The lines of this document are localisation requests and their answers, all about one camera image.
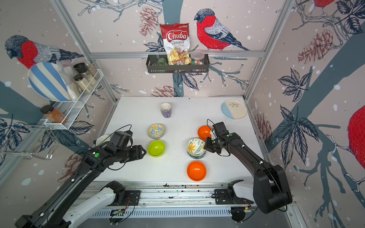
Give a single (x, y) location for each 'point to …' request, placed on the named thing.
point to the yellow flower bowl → (195, 147)
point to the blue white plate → (234, 109)
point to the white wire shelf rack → (63, 113)
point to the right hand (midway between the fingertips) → (204, 145)
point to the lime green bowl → (156, 148)
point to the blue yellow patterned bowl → (156, 131)
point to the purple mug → (166, 110)
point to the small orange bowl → (204, 132)
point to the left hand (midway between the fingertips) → (144, 149)
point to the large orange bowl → (196, 171)
